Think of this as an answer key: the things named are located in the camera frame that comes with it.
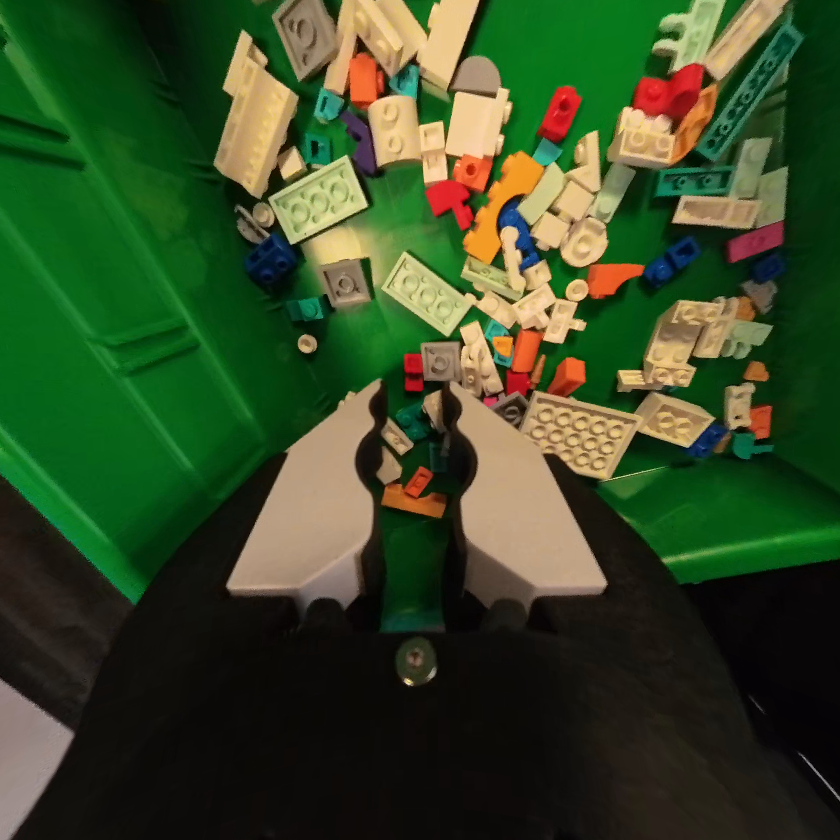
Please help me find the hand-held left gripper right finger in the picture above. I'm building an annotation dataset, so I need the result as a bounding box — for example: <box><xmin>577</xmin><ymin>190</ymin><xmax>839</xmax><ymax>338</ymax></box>
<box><xmin>445</xmin><ymin>382</ymin><xmax>608</xmax><ymax>632</ymax></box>

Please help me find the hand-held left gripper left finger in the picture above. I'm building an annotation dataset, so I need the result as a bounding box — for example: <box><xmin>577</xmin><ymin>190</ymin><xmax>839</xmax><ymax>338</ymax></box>
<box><xmin>226</xmin><ymin>378</ymin><xmax>388</xmax><ymax>632</ymax></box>

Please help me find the pile of lego bricks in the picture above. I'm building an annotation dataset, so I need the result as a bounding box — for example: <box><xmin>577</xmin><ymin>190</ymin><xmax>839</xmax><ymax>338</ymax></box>
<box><xmin>213</xmin><ymin>0</ymin><xmax>805</xmax><ymax>519</ymax></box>

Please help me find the green plastic bin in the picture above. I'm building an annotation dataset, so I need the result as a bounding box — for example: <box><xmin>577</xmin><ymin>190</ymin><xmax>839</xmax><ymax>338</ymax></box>
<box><xmin>0</xmin><ymin>0</ymin><xmax>840</xmax><ymax>601</ymax></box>

